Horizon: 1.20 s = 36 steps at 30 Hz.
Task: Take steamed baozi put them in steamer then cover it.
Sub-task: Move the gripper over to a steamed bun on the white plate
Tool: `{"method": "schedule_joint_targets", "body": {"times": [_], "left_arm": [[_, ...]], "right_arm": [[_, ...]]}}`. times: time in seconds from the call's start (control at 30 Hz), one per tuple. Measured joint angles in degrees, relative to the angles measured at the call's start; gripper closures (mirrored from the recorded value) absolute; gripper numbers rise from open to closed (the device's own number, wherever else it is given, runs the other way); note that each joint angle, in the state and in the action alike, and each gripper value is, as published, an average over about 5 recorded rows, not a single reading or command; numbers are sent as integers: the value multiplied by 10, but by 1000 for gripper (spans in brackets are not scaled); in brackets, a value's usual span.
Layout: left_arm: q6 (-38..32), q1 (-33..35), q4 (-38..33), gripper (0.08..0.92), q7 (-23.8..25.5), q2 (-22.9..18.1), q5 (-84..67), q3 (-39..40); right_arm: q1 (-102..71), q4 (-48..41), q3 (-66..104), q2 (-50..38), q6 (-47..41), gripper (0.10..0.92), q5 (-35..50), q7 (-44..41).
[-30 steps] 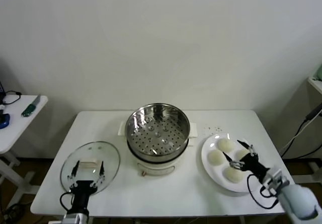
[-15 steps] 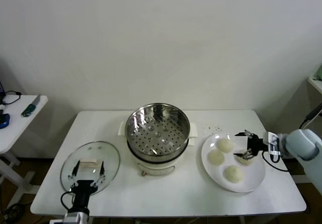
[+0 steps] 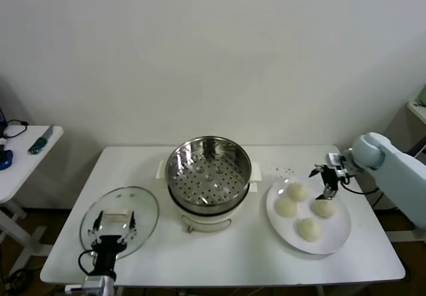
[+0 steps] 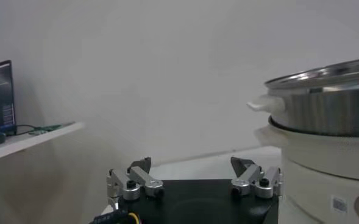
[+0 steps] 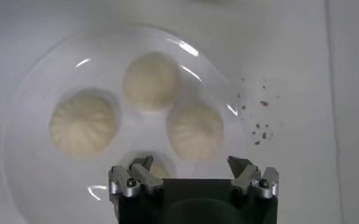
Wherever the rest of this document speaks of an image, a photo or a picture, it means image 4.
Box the perforated steel steamer basket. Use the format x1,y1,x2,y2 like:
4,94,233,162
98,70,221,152
247,56,359,138

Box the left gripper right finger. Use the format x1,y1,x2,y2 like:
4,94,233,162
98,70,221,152
230,156,284,200

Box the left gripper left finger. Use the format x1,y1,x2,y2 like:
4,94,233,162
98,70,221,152
106,156,165,211

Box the white side table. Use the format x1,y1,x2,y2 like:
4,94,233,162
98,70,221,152
0,121,85,164

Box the coloured wire connector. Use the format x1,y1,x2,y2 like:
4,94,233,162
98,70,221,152
89,209,140,224

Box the cream electric cooker pot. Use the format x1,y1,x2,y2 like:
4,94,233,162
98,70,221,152
254,117,359,224

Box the thin black cable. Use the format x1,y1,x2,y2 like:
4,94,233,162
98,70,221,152
14,123,46,136

